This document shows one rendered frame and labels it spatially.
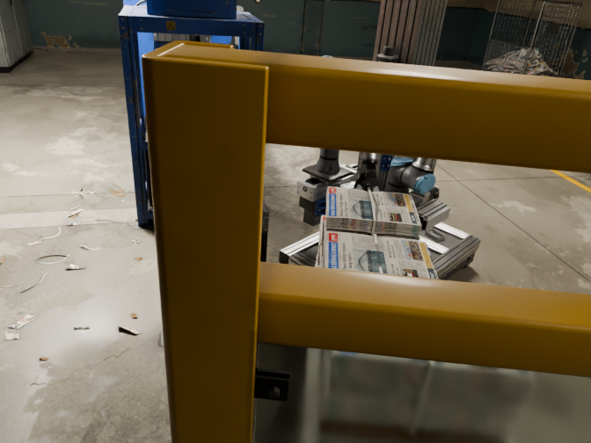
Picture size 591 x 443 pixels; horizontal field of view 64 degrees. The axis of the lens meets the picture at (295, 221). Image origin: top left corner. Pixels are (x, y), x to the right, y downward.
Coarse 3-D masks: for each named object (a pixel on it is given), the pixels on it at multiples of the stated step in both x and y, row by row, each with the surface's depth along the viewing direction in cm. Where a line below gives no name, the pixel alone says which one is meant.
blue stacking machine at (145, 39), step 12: (132, 0) 501; (144, 36) 520; (156, 36) 522; (168, 36) 525; (180, 36) 529; (204, 36) 535; (216, 36) 538; (228, 36) 541; (144, 48) 526; (144, 108) 556; (144, 120) 563
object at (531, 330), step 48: (288, 288) 44; (336, 288) 44; (384, 288) 45; (432, 288) 45; (480, 288) 46; (528, 288) 47; (288, 336) 44; (336, 336) 44; (384, 336) 44; (432, 336) 43; (480, 336) 43; (528, 336) 42; (576, 336) 42
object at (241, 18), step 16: (144, 16) 306; (160, 16) 313; (176, 16) 323; (240, 16) 354; (144, 32) 310; (160, 32) 312; (176, 32) 315; (192, 32) 317; (208, 32) 320; (224, 32) 322; (240, 32) 324
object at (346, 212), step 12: (336, 192) 204; (348, 192) 205; (360, 192) 207; (336, 204) 195; (348, 204) 196; (360, 204) 197; (336, 216) 186; (348, 216) 186; (360, 216) 187; (324, 228) 212; (336, 228) 187; (348, 228) 187; (360, 228) 187; (324, 240) 202
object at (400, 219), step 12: (384, 192) 208; (396, 192) 209; (384, 204) 199; (396, 204) 199; (408, 204) 199; (384, 216) 188; (396, 216) 189; (408, 216) 190; (384, 228) 186; (396, 228) 186; (408, 228) 185; (420, 228) 185
